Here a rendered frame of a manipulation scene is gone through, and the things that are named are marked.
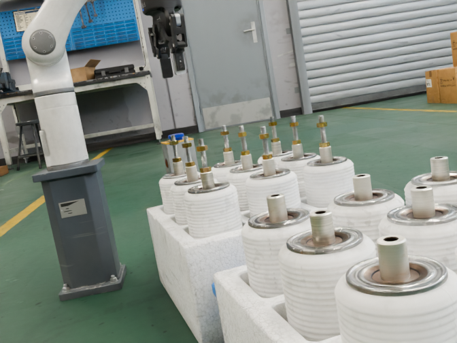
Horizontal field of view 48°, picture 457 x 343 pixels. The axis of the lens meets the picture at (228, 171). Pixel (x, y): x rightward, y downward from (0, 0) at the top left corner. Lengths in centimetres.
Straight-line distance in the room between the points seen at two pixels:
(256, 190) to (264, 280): 33
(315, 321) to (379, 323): 13
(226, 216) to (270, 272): 29
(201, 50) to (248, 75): 63
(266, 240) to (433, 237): 18
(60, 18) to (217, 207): 60
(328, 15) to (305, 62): 61
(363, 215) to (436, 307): 26
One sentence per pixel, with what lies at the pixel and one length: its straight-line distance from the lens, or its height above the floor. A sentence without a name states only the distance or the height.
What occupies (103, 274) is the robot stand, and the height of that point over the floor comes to 4.
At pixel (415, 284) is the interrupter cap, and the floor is 25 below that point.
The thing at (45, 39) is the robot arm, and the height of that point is 59.
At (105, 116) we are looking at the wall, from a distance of 624.
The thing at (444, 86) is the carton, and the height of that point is 15.
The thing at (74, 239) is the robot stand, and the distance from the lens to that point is 126.
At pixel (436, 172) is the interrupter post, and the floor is 26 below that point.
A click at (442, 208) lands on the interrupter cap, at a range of 60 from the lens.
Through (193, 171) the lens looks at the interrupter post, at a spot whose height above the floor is 27.
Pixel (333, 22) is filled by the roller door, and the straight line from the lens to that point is 648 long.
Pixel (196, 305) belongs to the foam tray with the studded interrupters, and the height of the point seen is 8.
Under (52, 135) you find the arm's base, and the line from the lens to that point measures 125.
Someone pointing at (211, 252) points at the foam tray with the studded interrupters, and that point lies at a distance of 85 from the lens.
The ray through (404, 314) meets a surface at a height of 24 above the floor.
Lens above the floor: 41
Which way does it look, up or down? 9 degrees down
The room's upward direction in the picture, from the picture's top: 10 degrees counter-clockwise
